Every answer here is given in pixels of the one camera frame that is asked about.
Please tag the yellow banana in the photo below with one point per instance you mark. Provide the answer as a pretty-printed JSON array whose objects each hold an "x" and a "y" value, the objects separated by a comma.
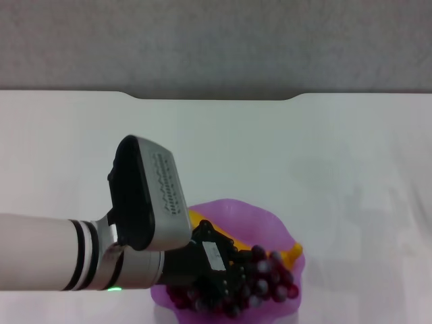
[{"x": 293, "y": 253}]

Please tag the red grape bunch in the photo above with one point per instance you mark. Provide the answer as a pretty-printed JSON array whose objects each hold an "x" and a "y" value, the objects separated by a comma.
[{"x": 263, "y": 287}]

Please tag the silver camera mount bracket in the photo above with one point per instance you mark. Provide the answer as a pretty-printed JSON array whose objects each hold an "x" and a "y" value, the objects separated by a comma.
[{"x": 109, "y": 233}]

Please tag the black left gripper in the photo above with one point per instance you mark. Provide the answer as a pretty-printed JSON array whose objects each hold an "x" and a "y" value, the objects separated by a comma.
[{"x": 189, "y": 266}]

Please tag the purple wavy plastic plate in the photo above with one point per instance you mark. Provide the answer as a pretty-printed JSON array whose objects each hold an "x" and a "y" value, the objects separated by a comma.
[{"x": 256, "y": 222}]

